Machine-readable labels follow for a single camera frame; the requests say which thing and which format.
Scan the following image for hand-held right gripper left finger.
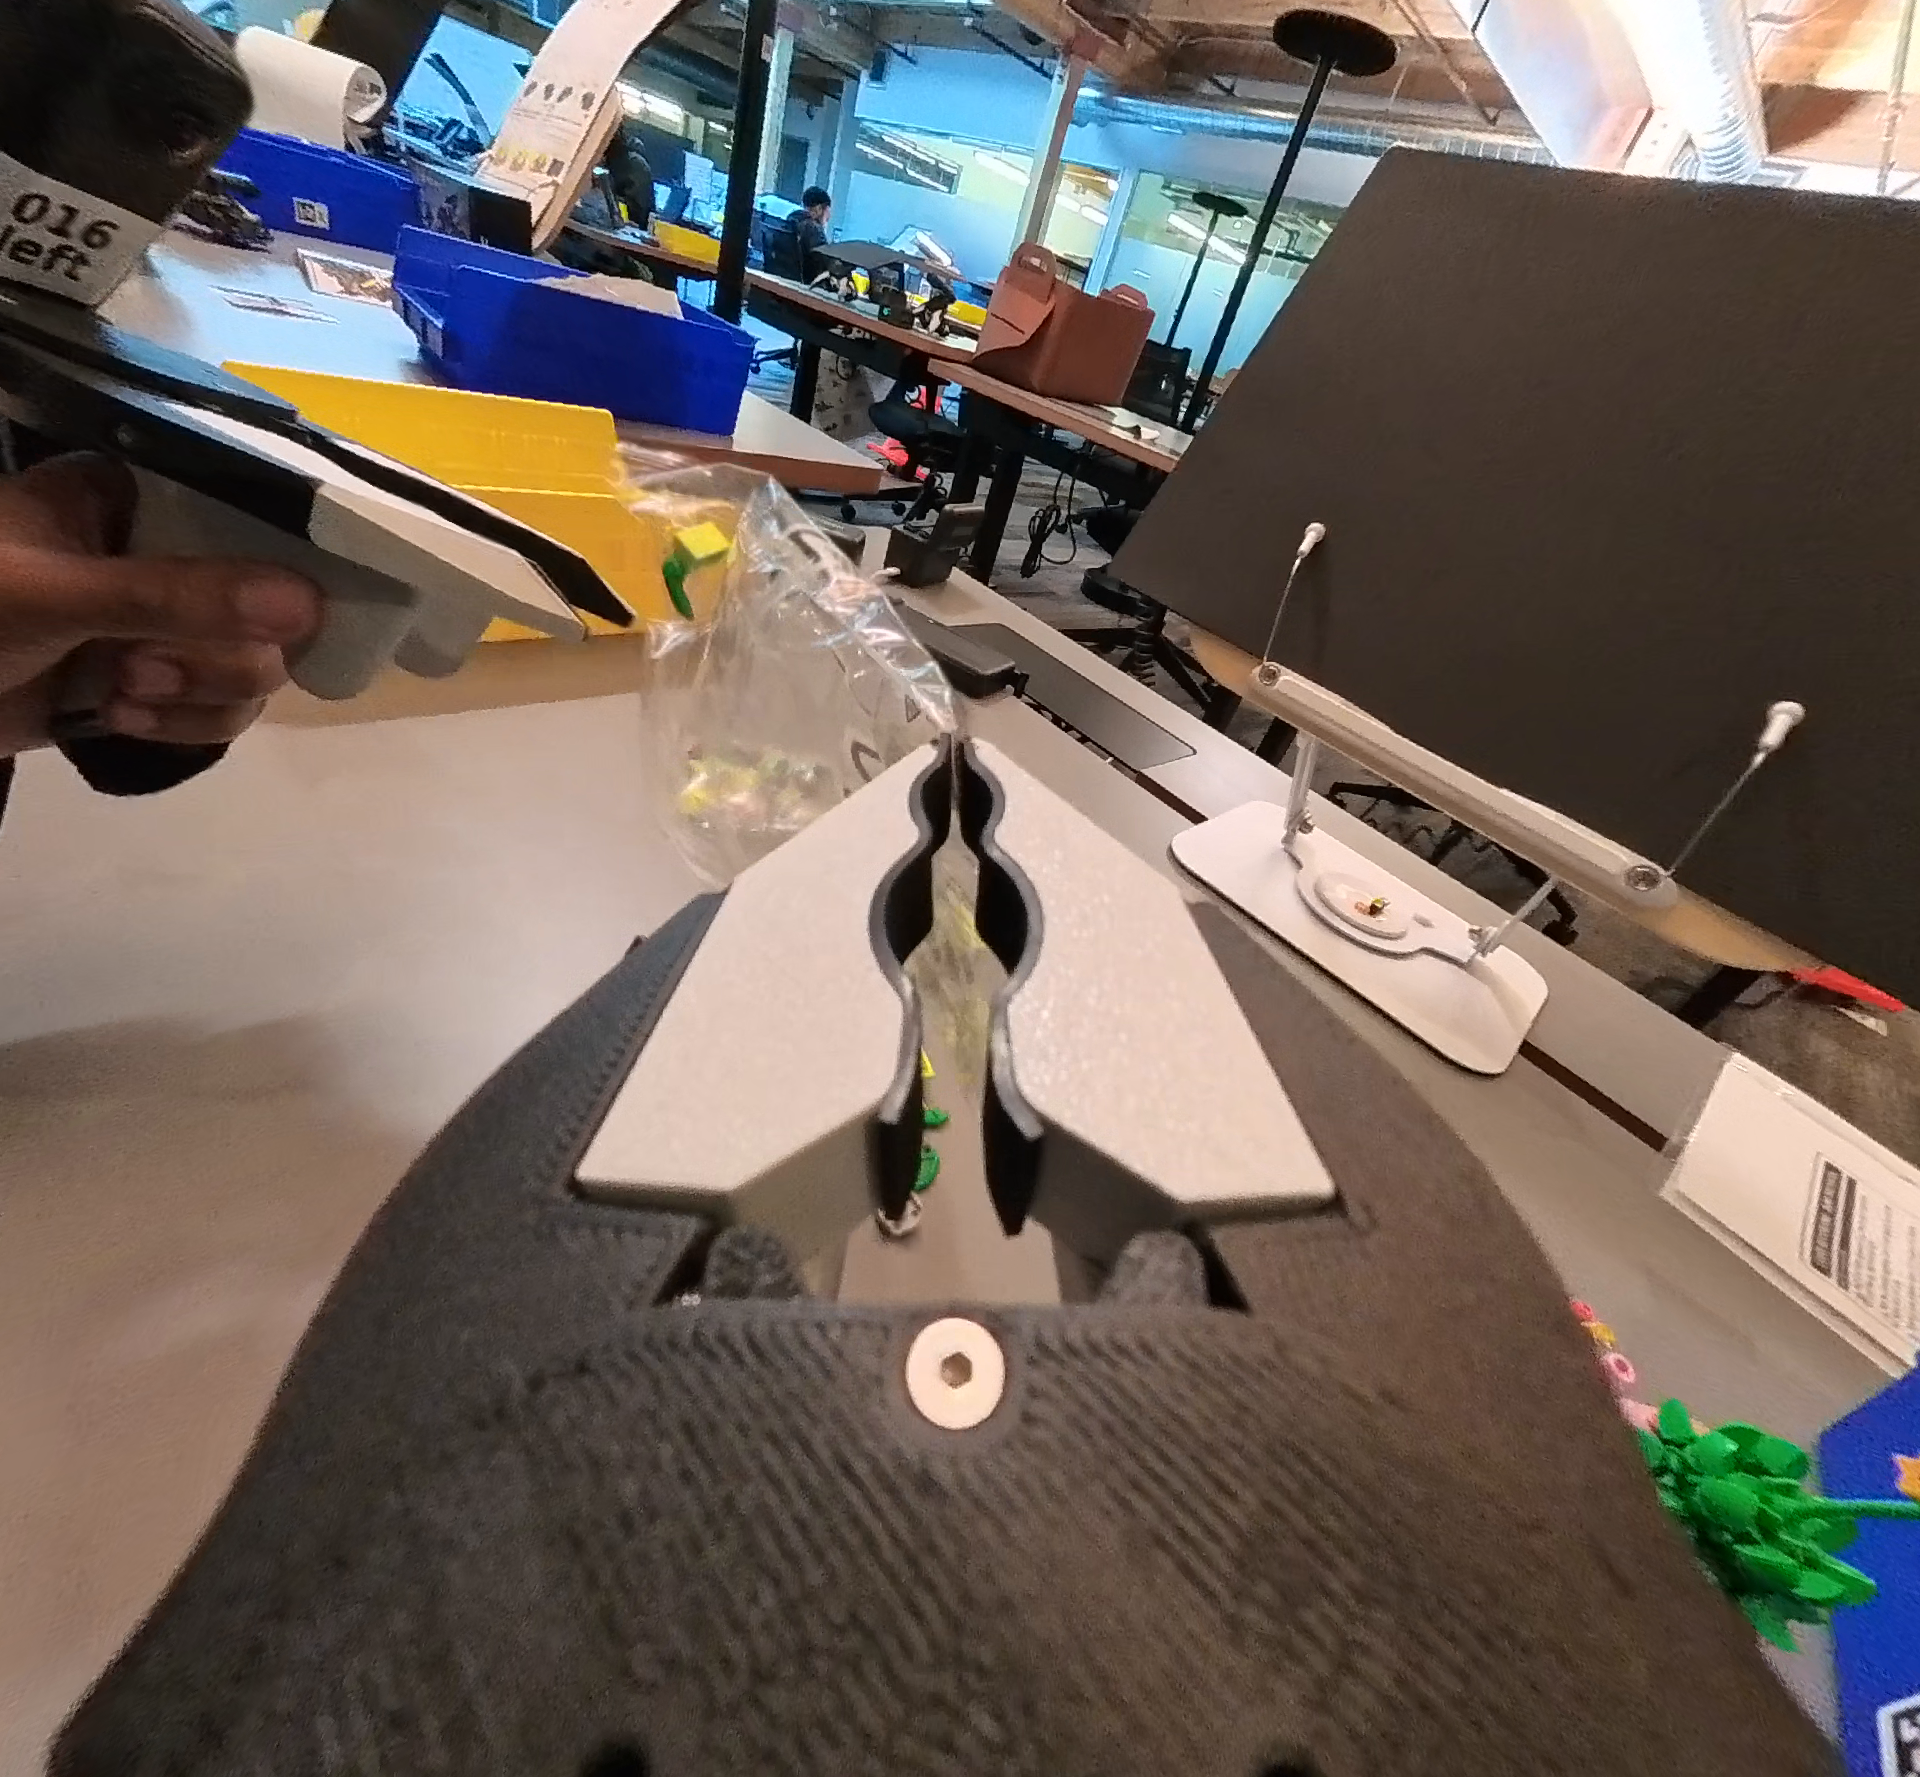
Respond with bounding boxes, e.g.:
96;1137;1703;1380
571;742;954;1307

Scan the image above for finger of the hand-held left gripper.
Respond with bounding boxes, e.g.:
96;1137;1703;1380
289;464;589;703
289;415;643;634

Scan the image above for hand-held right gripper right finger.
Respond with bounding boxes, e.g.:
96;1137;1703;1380
959;739;1340;1307

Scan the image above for clear printed plastic bag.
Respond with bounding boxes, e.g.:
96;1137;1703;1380
614;438;1000;1059

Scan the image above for person's left hand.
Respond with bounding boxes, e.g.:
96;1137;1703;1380
0;449;323;761

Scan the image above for stacked yellow storage bins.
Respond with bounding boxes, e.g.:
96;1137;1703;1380
221;359;678;648

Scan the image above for white paper roll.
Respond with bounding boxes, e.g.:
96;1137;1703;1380
237;24;390;152

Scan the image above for blue storage bin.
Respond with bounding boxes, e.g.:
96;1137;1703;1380
393;223;755;437
1818;1369;1920;1777
211;128;426;251

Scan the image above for black tilted board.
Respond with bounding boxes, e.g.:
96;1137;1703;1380
307;0;470;107

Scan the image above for grey desk with wood edge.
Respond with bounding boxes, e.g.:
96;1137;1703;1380
91;223;887;496

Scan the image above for white monitor stand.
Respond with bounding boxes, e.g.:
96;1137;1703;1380
1170;520;1810;1076

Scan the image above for black ribbed power brick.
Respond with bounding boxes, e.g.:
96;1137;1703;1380
904;618;1026;703

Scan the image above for white printed banner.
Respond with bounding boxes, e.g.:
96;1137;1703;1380
488;0;710;251

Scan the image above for black office chair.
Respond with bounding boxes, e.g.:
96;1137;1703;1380
1081;563;1246;737
861;389;977;520

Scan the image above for black pillar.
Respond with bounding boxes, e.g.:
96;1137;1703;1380
712;0;786;323

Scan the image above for black adapter box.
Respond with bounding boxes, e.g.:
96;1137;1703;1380
884;506;986;590

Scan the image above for long wooden desk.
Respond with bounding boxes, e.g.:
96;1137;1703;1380
742;263;1194;476

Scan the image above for laminated paper sheet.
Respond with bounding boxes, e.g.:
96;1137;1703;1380
1662;1048;1920;1374

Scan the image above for brown bag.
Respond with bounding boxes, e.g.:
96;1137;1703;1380
975;243;1156;406

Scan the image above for black monitor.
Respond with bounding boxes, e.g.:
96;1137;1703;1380
1109;141;1920;1005

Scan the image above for pink toy pot plant model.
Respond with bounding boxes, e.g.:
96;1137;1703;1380
1570;1299;1920;1654

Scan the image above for black floor lamp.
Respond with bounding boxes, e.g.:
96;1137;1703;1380
1170;194;1250;354
1185;6;1400;437

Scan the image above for grey desk cable hatch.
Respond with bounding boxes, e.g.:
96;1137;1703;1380
983;659;1202;779

